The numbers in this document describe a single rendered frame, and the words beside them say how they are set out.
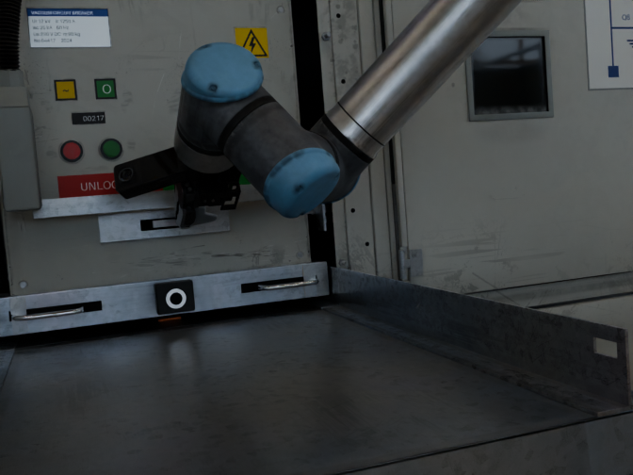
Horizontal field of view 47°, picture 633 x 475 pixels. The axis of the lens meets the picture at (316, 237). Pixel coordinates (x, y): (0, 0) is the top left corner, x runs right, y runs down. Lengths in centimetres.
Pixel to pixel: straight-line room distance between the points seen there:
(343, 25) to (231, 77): 46
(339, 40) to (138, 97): 35
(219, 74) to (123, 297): 48
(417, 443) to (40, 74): 85
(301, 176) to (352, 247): 46
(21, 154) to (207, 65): 35
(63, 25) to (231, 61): 43
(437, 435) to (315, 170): 34
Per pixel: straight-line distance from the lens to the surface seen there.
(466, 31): 95
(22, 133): 110
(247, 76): 86
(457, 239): 132
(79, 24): 124
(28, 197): 110
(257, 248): 125
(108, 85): 122
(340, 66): 127
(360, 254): 126
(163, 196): 118
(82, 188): 121
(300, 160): 82
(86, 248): 121
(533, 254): 141
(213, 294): 123
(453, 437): 61
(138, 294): 121
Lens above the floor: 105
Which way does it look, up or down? 4 degrees down
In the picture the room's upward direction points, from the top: 4 degrees counter-clockwise
